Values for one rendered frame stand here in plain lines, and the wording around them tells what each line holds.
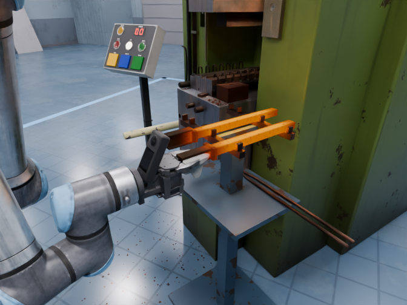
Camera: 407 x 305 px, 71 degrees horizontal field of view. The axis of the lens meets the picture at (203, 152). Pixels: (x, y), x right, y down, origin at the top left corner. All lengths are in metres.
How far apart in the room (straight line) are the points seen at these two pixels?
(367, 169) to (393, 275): 0.64
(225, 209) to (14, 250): 0.61
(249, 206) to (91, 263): 0.54
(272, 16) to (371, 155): 0.81
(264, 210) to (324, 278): 0.87
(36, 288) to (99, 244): 0.13
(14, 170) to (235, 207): 0.67
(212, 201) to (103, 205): 0.48
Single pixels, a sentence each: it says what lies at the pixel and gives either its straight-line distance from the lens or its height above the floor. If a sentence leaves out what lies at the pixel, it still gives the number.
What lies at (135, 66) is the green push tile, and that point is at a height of 0.99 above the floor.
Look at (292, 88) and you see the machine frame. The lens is 1.18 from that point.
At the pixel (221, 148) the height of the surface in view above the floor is 0.96.
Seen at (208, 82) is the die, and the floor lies 0.97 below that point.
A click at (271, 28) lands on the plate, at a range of 1.21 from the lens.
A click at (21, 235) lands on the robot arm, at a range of 0.62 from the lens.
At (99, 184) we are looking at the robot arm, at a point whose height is 0.97.
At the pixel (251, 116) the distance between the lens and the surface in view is 0.99.
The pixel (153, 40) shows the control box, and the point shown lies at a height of 1.12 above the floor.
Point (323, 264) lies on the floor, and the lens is 1.85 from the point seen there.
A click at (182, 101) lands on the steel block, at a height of 0.85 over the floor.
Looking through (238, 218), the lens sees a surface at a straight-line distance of 0.94.
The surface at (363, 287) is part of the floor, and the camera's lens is 1.83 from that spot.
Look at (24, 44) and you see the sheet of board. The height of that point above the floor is 0.24.
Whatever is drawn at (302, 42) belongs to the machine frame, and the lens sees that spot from 1.14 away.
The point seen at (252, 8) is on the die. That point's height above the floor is 1.29.
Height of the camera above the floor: 1.29
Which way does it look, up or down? 27 degrees down
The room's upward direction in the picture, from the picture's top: straight up
